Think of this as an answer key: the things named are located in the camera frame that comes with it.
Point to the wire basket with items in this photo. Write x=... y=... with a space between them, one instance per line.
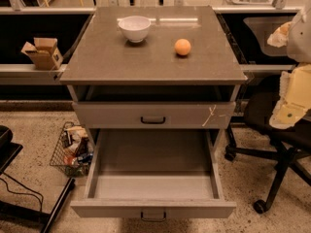
x=73 y=152

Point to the white bowl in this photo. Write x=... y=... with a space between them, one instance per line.
x=135 y=28

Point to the grey top drawer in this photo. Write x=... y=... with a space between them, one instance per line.
x=166 y=115

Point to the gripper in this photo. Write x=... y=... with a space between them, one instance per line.
x=300 y=39

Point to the black office chair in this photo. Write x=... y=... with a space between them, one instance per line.
x=290 y=144

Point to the open cardboard box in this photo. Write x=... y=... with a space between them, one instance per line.
x=44 y=53

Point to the grey drawer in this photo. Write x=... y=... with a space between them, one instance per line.
x=154 y=174
x=166 y=115

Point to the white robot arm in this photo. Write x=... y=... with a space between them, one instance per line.
x=295 y=87

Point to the grey drawer cabinet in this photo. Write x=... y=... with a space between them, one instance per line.
x=106 y=67

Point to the orange ball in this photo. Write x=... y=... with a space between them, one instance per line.
x=182 y=47

